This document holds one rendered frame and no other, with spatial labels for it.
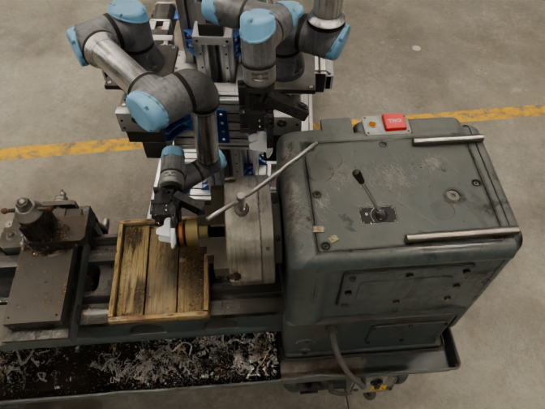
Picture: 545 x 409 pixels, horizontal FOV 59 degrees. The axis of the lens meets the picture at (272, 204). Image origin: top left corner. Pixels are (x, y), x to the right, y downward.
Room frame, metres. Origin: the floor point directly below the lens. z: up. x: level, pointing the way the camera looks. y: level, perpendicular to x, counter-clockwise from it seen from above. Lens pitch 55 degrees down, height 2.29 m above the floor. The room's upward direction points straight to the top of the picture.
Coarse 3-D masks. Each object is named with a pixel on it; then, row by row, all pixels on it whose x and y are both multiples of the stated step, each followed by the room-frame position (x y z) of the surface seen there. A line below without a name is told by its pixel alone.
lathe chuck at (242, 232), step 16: (240, 176) 0.86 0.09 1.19; (224, 192) 0.77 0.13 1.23; (256, 192) 0.76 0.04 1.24; (256, 208) 0.72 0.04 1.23; (240, 224) 0.67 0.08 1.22; (256, 224) 0.67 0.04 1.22; (240, 240) 0.64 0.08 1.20; (256, 240) 0.64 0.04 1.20; (240, 256) 0.61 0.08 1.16; (256, 256) 0.61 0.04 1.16; (240, 272) 0.59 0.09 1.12; (256, 272) 0.59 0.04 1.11
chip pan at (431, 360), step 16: (368, 352) 0.56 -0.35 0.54; (432, 352) 0.56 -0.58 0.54; (288, 368) 0.50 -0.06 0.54; (304, 368) 0.50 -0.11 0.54; (320, 368) 0.50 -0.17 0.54; (336, 368) 0.50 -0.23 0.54; (352, 368) 0.50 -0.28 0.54; (368, 368) 0.50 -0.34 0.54; (384, 368) 0.50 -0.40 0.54; (400, 368) 0.50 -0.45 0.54; (416, 368) 0.50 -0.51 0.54; (432, 368) 0.50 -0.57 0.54
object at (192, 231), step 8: (176, 224) 0.75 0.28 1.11; (184, 224) 0.75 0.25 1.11; (192, 224) 0.74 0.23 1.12; (176, 232) 0.72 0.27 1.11; (184, 232) 0.72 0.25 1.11; (192, 232) 0.71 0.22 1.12; (200, 232) 0.72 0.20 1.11; (208, 232) 0.75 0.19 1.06; (184, 240) 0.70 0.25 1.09; (192, 240) 0.70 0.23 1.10
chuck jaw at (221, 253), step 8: (200, 240) 0.70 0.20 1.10; (208, 240) 0.70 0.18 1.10; (216, 240) 0.70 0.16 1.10; (224, 240) 0.70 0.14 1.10; (200, 248) 0.67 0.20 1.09; (208, 248) 0.67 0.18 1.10; (216, 248) 0.67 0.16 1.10; (224, 248) 0.67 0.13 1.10; (208, 256) 0.65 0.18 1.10; (216, 256) 0.64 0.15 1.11; (224, 256) 0.64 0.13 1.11; (216, 264) 0.62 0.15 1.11; (224, 264) 0.62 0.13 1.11; (216, 272) 0.60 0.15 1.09; (224, 272) 0.60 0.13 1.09
